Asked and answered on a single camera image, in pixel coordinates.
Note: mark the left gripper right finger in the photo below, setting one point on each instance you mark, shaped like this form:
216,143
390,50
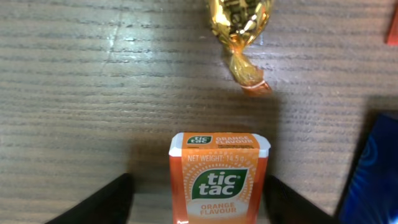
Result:
289,208

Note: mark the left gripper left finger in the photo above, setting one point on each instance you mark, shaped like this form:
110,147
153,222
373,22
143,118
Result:
105,205

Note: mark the orange candy box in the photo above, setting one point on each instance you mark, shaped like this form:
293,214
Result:
217,183
393,29

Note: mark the blue candy pack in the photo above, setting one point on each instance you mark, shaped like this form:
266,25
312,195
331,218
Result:
373,180

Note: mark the gold wrapped candy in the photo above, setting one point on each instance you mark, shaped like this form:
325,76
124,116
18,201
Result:
236,25

